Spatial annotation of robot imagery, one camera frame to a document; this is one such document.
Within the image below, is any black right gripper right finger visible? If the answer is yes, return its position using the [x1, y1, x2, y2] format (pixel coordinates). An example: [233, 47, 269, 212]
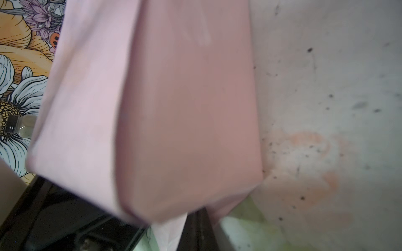
[197, 208, 219, 251]

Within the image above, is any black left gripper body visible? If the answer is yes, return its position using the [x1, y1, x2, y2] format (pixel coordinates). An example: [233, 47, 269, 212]
[1, 177, 146, 251]

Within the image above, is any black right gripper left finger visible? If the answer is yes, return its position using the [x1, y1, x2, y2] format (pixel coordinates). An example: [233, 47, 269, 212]
[177, 212, 197, 251]

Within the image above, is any purple and pink wrapping paper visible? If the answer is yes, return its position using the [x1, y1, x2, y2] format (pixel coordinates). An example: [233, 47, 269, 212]
[27, 1, 263, 251]

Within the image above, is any small jar with dark lid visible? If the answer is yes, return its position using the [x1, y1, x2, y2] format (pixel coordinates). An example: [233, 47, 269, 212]
[4, 115, 37, 139]

